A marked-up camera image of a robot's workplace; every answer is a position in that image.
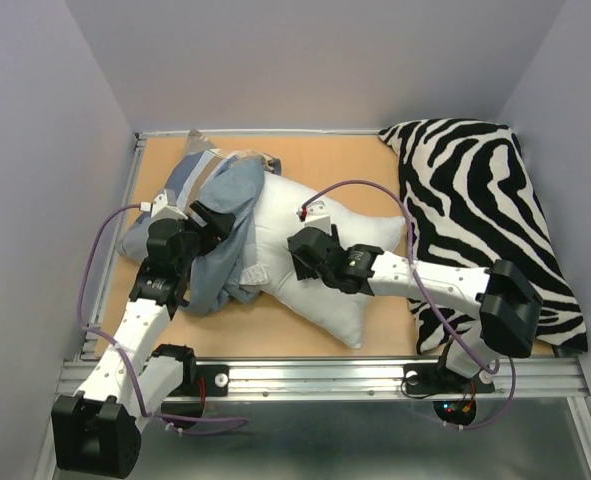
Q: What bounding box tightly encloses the blue striped pillowcase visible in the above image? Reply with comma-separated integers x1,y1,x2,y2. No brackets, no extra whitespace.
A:
118,130,282,316

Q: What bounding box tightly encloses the white pillow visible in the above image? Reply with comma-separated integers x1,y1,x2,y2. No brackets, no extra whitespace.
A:
240,173,405,349

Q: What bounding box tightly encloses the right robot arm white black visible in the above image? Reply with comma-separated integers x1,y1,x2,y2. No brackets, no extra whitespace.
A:
287,227,543,391

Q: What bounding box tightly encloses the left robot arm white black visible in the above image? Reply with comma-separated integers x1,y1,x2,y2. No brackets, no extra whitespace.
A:
51,198,235,479

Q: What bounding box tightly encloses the zebra print pillow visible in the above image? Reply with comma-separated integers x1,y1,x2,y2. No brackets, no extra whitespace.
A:
378,118,589,355

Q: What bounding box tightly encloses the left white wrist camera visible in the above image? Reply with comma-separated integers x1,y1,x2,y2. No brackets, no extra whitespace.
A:
139,188,187,221

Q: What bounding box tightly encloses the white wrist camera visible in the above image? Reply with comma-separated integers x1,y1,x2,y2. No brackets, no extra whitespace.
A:
139,188,187,221
297,199,332,234

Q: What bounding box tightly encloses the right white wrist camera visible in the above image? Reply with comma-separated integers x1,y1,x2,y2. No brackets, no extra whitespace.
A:
297,199,332,234

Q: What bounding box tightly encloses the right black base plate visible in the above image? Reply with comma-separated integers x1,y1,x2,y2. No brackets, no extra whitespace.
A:
403,362,495,396

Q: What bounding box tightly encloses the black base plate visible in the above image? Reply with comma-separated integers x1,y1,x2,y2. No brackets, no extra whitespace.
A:
403,362,495,396
168,363,229,398

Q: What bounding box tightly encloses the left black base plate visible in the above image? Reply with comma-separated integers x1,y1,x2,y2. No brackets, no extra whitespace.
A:
168,363,229,398

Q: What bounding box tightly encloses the aluminium frame rail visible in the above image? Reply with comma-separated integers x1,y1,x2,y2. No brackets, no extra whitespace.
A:
34,130,591,480

